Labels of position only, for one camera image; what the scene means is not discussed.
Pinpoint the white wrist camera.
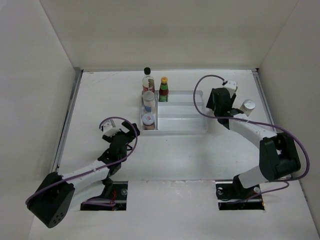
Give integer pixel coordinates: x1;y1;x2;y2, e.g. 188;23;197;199
222;80;238;96
99;119;120;137

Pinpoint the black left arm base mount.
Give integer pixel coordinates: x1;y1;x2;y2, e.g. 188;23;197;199
80;178;129;212

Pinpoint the red chili sauce bottle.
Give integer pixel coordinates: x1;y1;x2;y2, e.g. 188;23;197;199
158;76;169;102

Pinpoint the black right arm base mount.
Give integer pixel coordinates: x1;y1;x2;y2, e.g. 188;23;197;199
215;181;265;211

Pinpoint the white peppercorn jar silver lid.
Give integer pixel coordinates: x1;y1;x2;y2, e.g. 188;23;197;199
142;90;156;114

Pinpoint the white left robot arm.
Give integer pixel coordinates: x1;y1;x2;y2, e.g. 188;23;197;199
25;117;140;229

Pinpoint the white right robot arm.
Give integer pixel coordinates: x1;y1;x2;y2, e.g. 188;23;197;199
206;87;301;198

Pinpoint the white divided organizer tray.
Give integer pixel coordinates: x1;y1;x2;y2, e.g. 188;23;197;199
139;90;208;136

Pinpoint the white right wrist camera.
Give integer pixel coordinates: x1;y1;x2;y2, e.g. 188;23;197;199
222;80;238;96

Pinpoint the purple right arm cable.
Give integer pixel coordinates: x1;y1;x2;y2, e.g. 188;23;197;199
192;74;311;203

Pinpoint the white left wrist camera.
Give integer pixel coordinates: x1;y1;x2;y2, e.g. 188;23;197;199
99;119;120;137

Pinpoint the dark soy sauce bottle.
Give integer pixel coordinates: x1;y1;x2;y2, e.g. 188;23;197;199
142;67;155;93

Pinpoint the white powder shaker blue label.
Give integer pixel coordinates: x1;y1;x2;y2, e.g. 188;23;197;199
239;99;256;117

